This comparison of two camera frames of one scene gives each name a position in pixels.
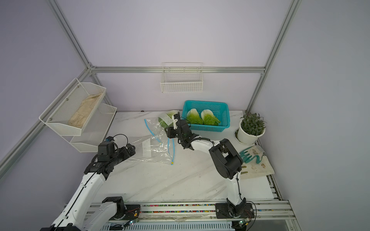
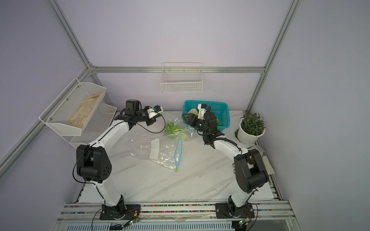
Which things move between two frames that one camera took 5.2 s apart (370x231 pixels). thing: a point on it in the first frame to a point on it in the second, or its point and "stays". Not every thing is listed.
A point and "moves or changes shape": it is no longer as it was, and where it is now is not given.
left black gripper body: x=123 y=155 to x=143 y=117
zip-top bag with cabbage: x=158 y=125 moves or changes shape
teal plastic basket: x=205 y=116 stays
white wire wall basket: x=182 y=77 stays
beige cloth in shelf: x=80 y=117 stays
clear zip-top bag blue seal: x=156 y=147 moves or changes shape
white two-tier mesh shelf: x=79 y=110 stays
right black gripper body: x=175 y=133 to x=199 y=124
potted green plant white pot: x=251 y=126 stays
